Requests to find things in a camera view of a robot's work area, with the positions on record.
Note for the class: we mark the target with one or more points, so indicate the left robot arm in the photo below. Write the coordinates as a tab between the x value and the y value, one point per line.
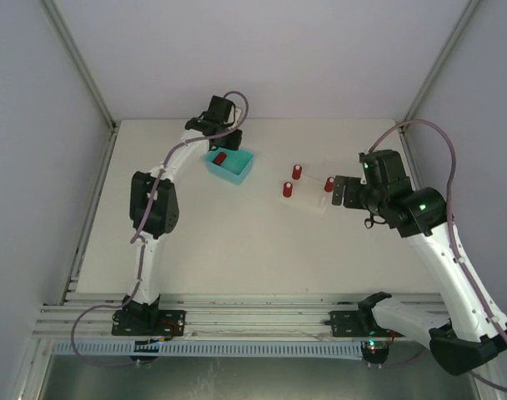
153	202

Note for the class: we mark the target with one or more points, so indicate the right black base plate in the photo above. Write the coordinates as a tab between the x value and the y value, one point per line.
352	324

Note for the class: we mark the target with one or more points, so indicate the grey slotted cable duct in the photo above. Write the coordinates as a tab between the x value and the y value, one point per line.
217	349

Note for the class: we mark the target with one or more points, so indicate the left aluminium corner post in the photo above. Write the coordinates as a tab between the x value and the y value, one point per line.
68	41

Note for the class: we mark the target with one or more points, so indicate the red large spring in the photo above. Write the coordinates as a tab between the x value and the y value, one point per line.
329	185

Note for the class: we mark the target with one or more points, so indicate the white peg fixture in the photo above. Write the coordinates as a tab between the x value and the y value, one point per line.
308	195

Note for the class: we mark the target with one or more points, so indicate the aluminium corner post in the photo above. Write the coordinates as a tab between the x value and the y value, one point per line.
68	41
447	50

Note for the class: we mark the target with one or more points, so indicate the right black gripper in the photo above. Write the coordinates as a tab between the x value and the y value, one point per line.
342	190

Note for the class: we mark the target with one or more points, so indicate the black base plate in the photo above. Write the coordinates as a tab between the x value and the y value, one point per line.
165	323
352	324

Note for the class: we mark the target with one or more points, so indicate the aluminium rail frame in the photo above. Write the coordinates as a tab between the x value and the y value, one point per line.
208	317

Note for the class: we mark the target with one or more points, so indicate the teal plastic bin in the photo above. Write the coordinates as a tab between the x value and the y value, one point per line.
236	166

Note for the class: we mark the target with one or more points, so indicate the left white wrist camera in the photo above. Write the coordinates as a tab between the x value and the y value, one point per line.
235	115

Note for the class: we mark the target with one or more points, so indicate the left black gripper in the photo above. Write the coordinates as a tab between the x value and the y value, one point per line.
229	139

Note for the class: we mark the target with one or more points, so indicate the right aluminium corner post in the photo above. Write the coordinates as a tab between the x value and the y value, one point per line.
447	50

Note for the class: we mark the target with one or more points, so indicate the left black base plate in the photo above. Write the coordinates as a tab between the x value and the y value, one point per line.
165	323

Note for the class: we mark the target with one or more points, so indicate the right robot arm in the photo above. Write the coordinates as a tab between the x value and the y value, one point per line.
475	330

